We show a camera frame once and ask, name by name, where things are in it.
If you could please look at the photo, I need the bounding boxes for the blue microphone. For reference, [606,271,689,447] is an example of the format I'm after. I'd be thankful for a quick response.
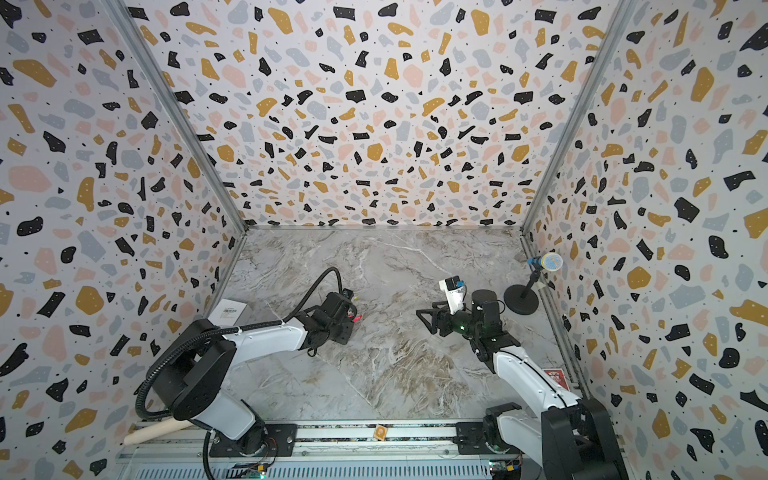
[527,252,564,272]

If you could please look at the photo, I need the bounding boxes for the black microphone stand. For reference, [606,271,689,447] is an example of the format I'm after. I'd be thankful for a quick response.
[503,270,541,315]

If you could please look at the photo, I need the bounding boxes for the red card box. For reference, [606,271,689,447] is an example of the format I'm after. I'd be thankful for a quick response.
[544,368,570,390]

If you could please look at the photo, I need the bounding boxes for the orange tag on rail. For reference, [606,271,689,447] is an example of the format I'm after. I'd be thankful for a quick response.
[373,425,388,441]

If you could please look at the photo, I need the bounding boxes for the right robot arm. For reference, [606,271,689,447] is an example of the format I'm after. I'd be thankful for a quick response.
[416,289,629,479]

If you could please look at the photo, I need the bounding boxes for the black corrugated cable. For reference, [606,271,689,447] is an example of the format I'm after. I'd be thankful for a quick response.
[134,266,343,480]

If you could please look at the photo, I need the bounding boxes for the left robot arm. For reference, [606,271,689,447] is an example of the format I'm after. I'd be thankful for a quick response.
[135,288,357,441]

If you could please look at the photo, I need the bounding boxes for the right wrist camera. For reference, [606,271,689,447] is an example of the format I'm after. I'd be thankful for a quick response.
[439,276,466,315]

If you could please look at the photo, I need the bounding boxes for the white small box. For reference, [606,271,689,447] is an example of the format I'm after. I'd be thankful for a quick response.
[208,299,249,327]

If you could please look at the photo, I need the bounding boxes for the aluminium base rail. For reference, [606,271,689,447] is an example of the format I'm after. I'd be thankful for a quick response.
[113,420,547,479]

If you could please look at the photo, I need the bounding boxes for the wooden stick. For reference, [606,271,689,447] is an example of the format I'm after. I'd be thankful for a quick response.
[123,418,192,446]

